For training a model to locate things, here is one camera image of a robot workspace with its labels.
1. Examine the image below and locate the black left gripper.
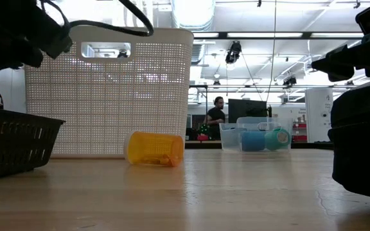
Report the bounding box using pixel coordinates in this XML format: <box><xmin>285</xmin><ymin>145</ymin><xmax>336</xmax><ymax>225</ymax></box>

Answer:
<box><xmin>0</xmin><ymin>6</ymin><xmax>73</xmax><ymax>85</ymax></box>

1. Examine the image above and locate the teal bandage roll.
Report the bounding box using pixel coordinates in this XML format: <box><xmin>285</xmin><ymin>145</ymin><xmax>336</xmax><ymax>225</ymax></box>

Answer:
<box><xmin>264</xmin><ymin>127</ymin><xmax>292</xmax><ymax>152</ymax></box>

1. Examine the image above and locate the white perforated plastic basket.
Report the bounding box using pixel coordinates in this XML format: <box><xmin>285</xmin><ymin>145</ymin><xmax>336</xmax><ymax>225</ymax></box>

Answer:
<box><xmin>24</xmin><ymin>25</ymin><xmax>195</xmax><ymax>159</ymax></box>

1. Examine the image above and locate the blue bandage roll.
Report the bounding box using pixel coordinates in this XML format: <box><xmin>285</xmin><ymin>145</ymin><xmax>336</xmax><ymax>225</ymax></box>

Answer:
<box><xmin>240</xmin><ymin>129</ymin><xmax>267</xmax><ymax>153</ymax></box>

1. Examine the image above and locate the black slotted plastic basket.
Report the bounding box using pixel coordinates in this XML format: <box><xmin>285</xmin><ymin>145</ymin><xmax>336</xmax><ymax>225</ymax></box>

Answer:
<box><xmin>0</xmin><ymin>107</ymin><xmax>66</xmax><ymax>181</ymax></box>

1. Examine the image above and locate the clear plastic bin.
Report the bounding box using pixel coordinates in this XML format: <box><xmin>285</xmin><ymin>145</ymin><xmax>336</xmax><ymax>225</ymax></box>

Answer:
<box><xmin>218</xmin><ymin>116</ymin><xmax>294</xmax><ymax>153</ymax></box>

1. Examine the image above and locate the white cabinet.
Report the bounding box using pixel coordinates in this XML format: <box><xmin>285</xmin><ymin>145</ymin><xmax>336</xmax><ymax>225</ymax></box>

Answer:
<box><xmin>304</xmin><ymin>87</ymin><xmax>334</xmax><ymax>144</ymax></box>

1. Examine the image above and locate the black ceiling-hung device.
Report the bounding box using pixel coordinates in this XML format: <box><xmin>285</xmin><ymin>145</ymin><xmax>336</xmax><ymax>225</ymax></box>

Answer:
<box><xmin>224</xmin><ymin>40</ymin><xmax>243</xmax><ymax>65</ymax></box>
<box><xmin>283</xmin><ymin>75</ymin><xmax>298</xmax><ymax>87</ymax></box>

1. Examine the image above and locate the black computer monitor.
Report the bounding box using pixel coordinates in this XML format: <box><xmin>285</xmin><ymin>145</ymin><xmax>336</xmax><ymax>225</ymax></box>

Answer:
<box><xmin>228</xmin><ymin>98</ymin><xmax>269</xmax><ymax>124</ymax></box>

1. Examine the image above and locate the black ceiling beam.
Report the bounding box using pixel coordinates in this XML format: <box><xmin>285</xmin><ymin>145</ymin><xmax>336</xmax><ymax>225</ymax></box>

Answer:
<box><xmin>191</xmin><ymin>31</ymin><xmax>366</xmax><ymax>40</ymax></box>

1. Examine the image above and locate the person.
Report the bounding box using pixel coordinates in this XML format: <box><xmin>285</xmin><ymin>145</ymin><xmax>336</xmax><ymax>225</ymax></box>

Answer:
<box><xmin>203</xmin><ymin>96</ymin><xmax>227</xmax><ymax>141</ymax></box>

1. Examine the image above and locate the black cable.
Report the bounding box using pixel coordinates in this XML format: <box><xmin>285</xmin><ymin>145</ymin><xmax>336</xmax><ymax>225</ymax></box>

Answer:
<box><xmin>68</xmin><ymin>0</ymin><xmax>155</xmax><ymax>37</ymax></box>

